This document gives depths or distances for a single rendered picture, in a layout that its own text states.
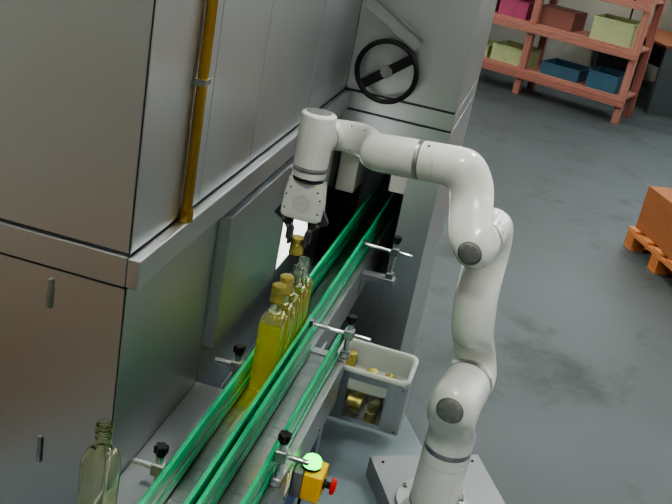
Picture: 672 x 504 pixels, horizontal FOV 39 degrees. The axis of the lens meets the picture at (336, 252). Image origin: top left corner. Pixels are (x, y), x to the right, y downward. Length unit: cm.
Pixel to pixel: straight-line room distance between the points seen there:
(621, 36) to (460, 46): 813
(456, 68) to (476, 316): 117
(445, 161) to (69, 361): 88
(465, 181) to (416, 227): 122
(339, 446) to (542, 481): 165
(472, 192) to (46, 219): 89
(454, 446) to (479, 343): 27
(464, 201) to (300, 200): 41
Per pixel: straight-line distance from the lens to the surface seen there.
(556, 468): 436
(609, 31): 1122
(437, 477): 240
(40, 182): 177
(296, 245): 230
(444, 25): 311
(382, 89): 317
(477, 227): 204
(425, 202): 325
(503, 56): 1168
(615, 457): 459
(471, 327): 219
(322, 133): 218
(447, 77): 314
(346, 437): 279
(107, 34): 164
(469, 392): 221
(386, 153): 212
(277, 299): 224
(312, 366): 250
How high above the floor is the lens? 229
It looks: 23 degrees down
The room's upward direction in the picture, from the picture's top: 11 degrees clockwise
